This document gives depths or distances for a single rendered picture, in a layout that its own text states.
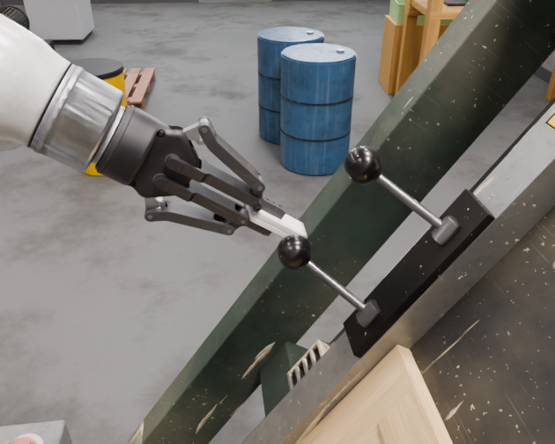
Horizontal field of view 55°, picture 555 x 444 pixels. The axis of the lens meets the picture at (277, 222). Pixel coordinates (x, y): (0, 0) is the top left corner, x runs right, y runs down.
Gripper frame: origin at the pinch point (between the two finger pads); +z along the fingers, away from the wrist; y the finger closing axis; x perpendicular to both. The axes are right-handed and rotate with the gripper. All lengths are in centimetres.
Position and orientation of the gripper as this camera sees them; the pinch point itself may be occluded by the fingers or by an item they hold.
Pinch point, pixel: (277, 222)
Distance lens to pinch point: 60.2
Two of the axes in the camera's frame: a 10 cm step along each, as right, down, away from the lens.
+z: 8.2, 4.2, 3.9
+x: 1.3, 5.3, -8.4
